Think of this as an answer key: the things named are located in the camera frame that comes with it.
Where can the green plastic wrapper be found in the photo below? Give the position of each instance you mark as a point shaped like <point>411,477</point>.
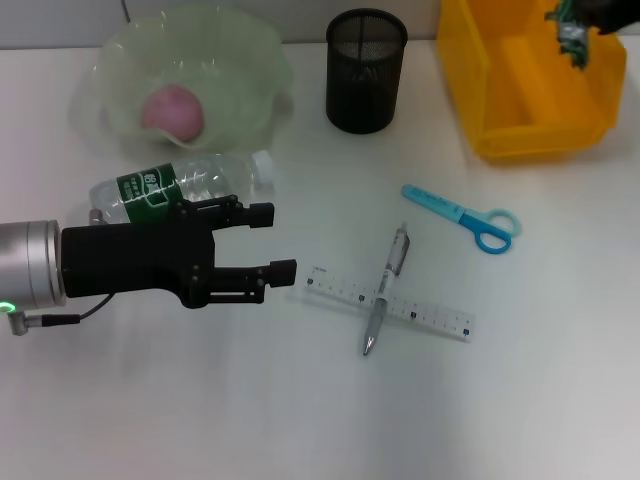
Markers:
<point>572,37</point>

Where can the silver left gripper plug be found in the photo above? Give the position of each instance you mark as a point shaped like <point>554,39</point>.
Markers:
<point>96,217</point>

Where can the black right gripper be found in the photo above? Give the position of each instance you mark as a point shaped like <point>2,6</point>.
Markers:
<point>620,12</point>

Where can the black mesh pen holder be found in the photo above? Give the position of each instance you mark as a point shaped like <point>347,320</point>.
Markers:
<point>365,75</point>

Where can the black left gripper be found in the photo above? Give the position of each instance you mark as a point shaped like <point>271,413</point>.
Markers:
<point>130,260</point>

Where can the transparent plastic ruler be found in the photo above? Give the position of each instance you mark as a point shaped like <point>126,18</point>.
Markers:
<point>430,317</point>

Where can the blue safety scissors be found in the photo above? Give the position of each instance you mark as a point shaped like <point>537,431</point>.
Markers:
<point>450,207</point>

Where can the translucent green fruit plate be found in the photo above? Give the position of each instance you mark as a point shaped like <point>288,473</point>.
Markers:
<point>225,75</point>

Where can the yellow plastic bin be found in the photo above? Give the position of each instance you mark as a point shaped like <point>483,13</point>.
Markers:
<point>525,85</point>

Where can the clear green-label water bottle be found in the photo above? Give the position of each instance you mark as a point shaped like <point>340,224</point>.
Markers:
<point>150,192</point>

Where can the pink peach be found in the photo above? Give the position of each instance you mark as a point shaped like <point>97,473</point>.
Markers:
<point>172,112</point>

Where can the clear silver ballpoint pen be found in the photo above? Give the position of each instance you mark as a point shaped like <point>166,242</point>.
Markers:
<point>387,280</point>

